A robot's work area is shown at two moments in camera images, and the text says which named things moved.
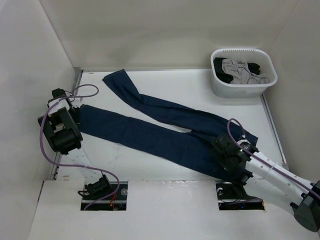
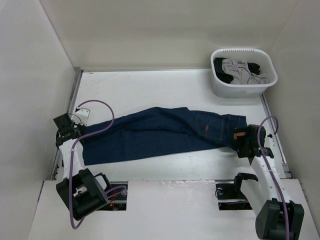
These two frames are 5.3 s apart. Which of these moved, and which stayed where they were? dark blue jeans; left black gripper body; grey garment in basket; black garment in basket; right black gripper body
Moved: right black gripper body; left black gripper body; dark blue jeans
Stayed: black garment in basket; grey garment in basket
